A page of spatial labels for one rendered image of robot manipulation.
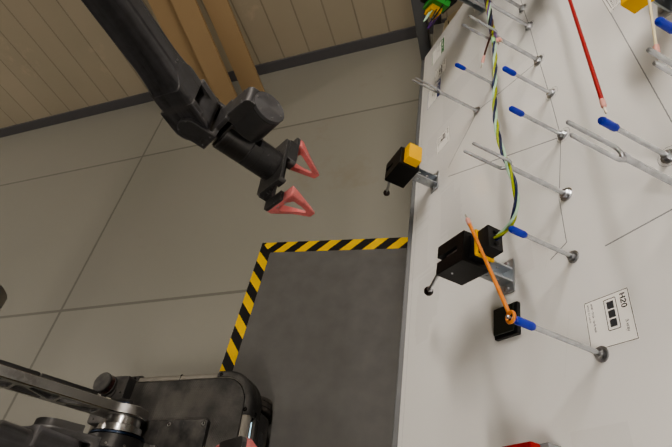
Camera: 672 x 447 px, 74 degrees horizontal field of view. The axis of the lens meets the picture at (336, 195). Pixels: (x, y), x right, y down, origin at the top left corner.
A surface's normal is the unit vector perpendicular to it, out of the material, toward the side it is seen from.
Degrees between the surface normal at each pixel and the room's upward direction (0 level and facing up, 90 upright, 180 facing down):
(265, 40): 90
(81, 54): 90
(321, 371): 0
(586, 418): 49
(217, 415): 0
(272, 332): 0
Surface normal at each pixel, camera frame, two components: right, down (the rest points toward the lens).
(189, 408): -0.29, -0.66
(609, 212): -0.90, -0.38
